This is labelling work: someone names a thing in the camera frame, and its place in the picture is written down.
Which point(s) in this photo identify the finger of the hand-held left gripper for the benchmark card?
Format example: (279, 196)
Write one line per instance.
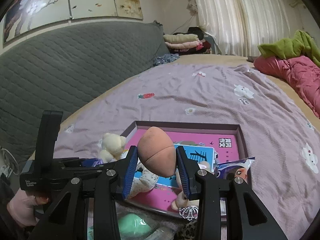
(100, 167)

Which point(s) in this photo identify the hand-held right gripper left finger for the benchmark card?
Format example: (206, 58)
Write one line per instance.
(130, 175)

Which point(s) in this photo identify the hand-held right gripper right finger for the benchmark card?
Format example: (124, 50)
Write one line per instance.
(183, 175)

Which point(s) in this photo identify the cream teddy bear purple dress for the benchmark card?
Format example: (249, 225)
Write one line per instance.
(112, 142)

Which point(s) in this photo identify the orange makeup sponge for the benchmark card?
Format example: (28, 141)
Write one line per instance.
(155, 150)

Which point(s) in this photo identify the shallow grey box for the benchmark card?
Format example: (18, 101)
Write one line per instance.
(187, 126)

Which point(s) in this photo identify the person's left forearm pink sleeve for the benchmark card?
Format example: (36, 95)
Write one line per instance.
(21, 205)

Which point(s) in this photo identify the person's left hand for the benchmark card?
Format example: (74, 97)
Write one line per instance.
(42, 199)

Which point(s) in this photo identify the cream floral scrunchie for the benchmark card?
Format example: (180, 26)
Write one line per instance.
(147, 180)

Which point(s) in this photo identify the pink book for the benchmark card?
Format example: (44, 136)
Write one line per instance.
(160, 192)

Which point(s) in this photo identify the white fan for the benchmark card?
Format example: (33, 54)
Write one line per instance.
(7, 162)

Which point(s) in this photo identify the purple doll toy packet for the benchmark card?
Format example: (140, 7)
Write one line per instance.
(232, 170)

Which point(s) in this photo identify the green sponge in clear pack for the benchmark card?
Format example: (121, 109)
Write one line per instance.
(132, 225)

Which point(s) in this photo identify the leopard print scrunchie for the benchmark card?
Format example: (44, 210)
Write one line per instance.
(188, 231)

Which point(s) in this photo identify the purple printed bed sheet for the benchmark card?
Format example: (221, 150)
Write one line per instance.
(200, 92)

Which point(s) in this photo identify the grey quilted headboard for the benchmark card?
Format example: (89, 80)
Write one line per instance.
(62, 67)

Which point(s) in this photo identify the blue patterned cloth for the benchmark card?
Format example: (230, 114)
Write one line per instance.
(166, 59)

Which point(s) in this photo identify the pink folded cloth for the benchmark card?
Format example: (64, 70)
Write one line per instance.
(182, 45)

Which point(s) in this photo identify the grey plastic chair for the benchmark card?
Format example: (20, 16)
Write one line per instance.
(214, 45)

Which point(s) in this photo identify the cream folded cloth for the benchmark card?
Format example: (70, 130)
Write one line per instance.
(180, 38)

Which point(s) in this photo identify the black clothes pile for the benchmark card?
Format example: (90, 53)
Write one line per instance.
(196, 31)

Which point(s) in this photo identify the pink comforter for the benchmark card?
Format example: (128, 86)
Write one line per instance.
(295, 75)

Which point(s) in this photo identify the white sheer curtain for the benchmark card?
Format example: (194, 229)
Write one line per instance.
(237, 17)

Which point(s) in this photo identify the green blanket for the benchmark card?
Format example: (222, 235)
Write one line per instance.
(290, 45)

